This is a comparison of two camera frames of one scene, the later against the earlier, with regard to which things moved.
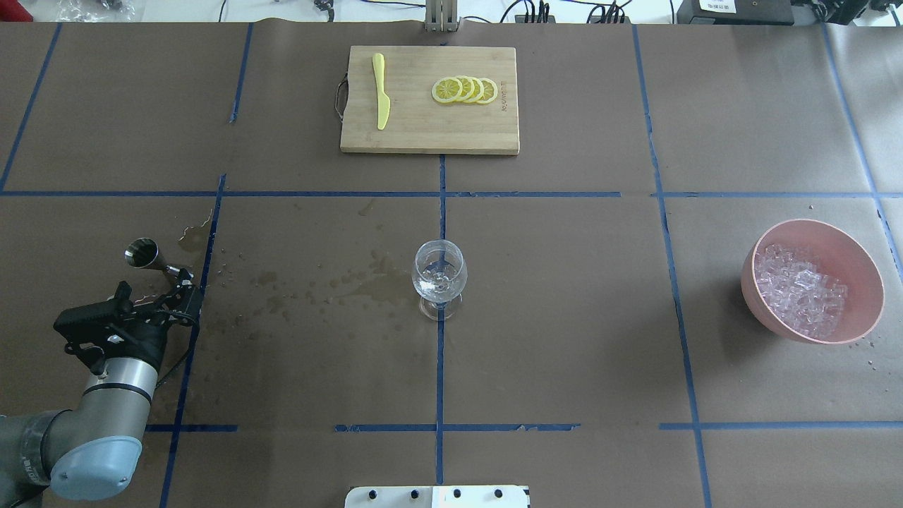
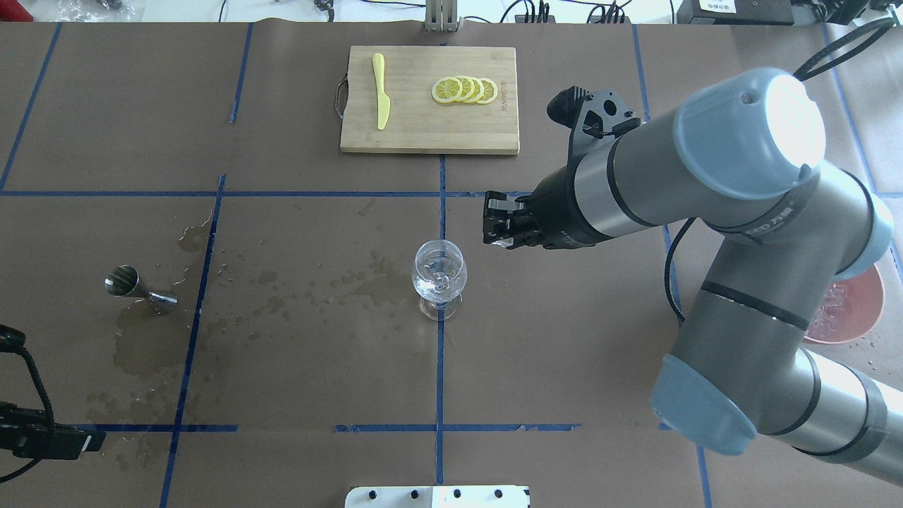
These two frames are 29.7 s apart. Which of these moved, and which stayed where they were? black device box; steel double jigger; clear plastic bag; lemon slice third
Moved: steel double jigger
Stayed: lemon slice third; clear plastic bag; black device box
